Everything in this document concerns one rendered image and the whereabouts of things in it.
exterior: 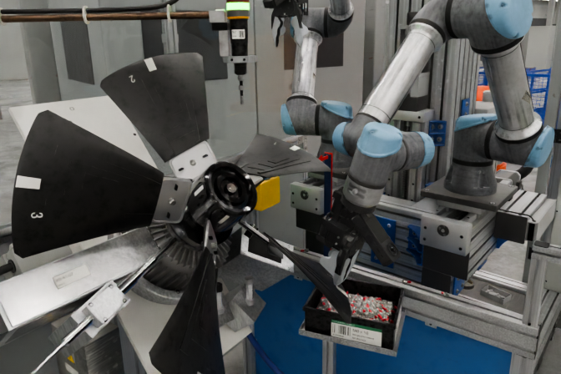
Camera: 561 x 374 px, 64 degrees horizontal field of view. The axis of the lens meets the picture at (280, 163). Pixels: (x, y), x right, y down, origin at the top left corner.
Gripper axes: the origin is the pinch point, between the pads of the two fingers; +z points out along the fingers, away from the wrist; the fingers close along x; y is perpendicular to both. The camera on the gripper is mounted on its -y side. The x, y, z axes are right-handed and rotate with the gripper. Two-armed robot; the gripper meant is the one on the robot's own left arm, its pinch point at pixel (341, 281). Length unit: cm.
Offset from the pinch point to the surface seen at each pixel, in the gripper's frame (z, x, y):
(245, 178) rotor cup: -18.5, 12.7, 21.5
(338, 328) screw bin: 14.8, -3.8, -2.0
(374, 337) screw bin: 12.8, -6.1, -9.9
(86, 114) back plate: -15, 19, 67
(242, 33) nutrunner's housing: -44, 9, 32
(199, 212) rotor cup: -13.5, 23.1, 22.4
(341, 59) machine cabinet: 39, -404, 223
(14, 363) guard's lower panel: 66, 34, 74
